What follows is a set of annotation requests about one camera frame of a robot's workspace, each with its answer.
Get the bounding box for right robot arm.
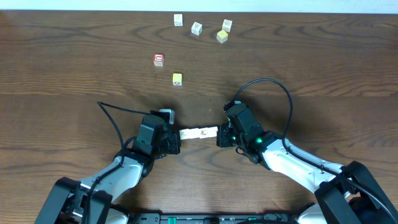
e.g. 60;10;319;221
217;101;397;223

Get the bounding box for yellow top far block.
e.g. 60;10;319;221
216;30;229;44

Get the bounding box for white block brown picture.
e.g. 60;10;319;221
198;128;208;139

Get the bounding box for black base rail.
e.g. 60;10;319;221
128;213;297;224

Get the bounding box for green edged white block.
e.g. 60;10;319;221
179;129;190;140

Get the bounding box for teal edged white block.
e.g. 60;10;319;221
208;126;218;138

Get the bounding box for yellow top soccer block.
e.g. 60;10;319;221
172;73;182;86

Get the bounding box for red top block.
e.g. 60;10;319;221
153;54;164;67

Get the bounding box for white block number three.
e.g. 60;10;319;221
191;22;203;35

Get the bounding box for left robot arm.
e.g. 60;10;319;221
36;109;181;223

